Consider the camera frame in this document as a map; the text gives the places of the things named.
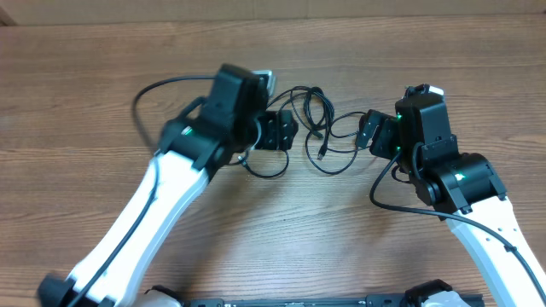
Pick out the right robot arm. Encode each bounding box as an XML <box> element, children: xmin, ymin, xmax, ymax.
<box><xmin>356</xmin><ymin>84</ymin><xmax>545</xmax><ymax>306</ymax></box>

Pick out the braided cable silver plug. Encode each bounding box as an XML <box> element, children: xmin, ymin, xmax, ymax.
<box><xmin>237</xmin><ymin>150</ymin><xmax>289</xmax><ymax>179</ymax></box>

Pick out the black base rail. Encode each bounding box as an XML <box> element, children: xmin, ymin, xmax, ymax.
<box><xmin>136</xmin><ymin>279</ymin><xmax>485</xmax><ymax>307</ymax></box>

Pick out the thin black USB cable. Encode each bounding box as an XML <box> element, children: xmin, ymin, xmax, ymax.
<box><xmin>305</xmin><ymin>110</ymin><xmax>368</xmax><ymax>176</ymax></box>

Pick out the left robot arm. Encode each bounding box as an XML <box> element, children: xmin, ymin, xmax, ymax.
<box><xmin>38</xmin><ymin>64</ymin><xmax>298</xmax><ymax>307</ymax></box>

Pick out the thick black USB cable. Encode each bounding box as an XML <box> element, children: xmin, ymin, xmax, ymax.
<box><xmin>266</xmin><ymin>85</ymin><xmax>336</xmax><ymax>160</ymax></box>

